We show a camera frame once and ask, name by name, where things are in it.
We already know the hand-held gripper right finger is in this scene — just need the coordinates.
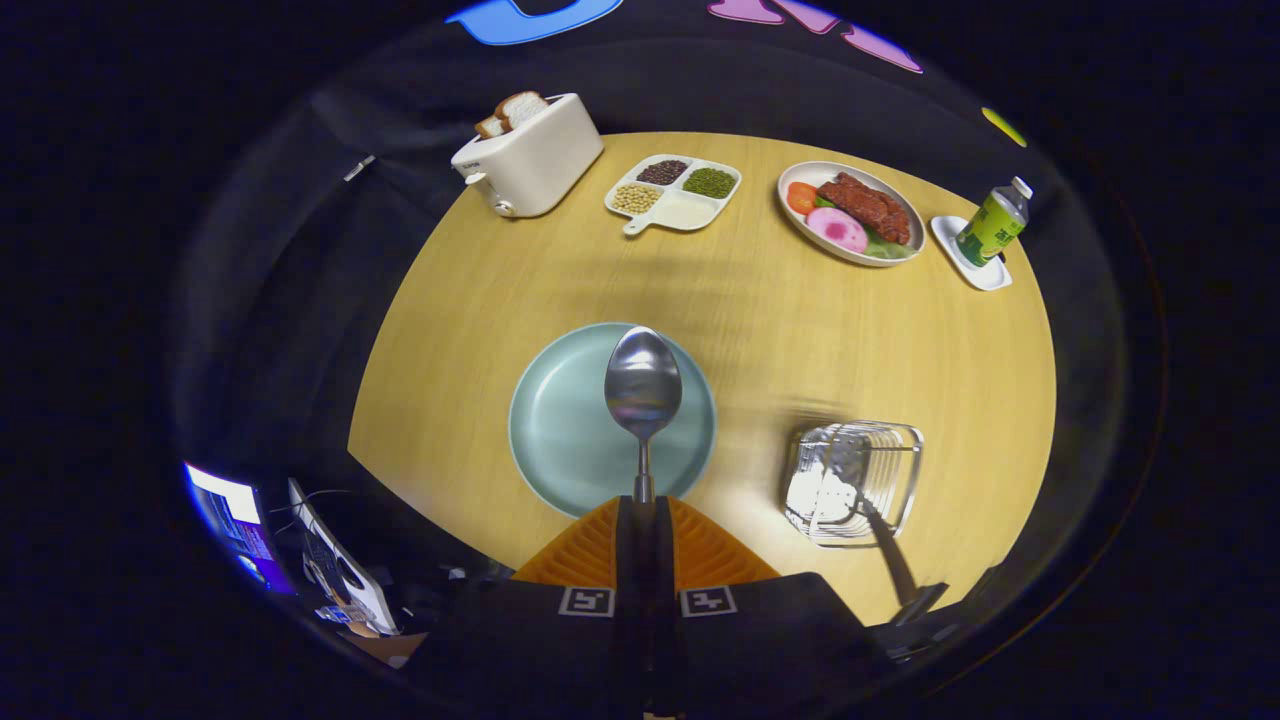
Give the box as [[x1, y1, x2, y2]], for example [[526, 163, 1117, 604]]
[[655, 495, 891, 716]]

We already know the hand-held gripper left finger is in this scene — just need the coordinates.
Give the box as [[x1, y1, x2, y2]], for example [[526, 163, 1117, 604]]
[[415, 495, 641, 716]]

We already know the steel fork with dark handle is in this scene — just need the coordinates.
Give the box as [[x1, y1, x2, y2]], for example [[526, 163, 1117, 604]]
[[828, 435, 919, 606]]

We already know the steel spoon with dark handle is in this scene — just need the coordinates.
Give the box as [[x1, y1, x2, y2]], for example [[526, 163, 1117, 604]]
[[604, 326, 684, 641]]

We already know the open laptop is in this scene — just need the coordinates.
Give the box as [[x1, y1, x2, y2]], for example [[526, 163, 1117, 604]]
[[288, 478, 401, 637]]

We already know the pale green round plate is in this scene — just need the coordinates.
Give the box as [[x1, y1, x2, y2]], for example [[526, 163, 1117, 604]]
[[508, 322, 718, 519]]

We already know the lit computer monitor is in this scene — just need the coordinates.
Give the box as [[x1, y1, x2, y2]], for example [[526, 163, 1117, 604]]
[[185, 462, 296, 596]]

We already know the pink round food slice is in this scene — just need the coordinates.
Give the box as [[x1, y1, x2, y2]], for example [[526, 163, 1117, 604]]
[[805, 207, 869, 254]]

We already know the white oval food plate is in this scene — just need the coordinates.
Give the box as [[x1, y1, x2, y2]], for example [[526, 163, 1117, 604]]
[[777, 161, 926, 268]]

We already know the white divided dish with beans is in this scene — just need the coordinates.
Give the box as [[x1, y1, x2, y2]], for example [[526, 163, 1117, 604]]
[[604, 153, 743, 237]]

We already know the small white rectangular tray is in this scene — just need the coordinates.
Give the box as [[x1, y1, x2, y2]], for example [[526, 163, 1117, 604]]
[[930, 215, 1013, 292]]

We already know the brown cooked meat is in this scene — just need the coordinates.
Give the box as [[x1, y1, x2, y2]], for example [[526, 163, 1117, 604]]
[[816, 172, 912, 246]]

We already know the green label drink bottle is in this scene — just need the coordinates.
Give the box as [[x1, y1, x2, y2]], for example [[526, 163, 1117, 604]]
[[955, 177, 1034, 268]]

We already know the white toaster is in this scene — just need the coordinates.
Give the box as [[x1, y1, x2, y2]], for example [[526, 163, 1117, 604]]
[[450, 92, 605, 219]]

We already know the large toast bread slice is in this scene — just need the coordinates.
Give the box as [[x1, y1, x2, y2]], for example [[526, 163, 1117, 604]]
[[494, 90, 550, 131]]

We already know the metal wire basket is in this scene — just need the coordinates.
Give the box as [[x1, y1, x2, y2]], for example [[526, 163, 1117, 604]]
[[781, 421, 925, 547]]

